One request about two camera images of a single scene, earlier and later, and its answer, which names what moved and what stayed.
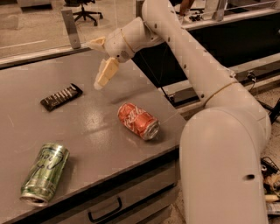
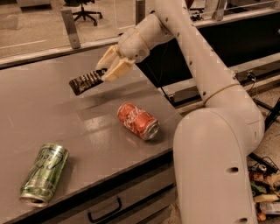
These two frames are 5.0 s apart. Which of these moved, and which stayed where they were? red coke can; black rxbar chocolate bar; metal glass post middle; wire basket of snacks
Moved: black rxbar chocolate bar
Stayed: metal glass post middle; red coke can; wire basket of snacks
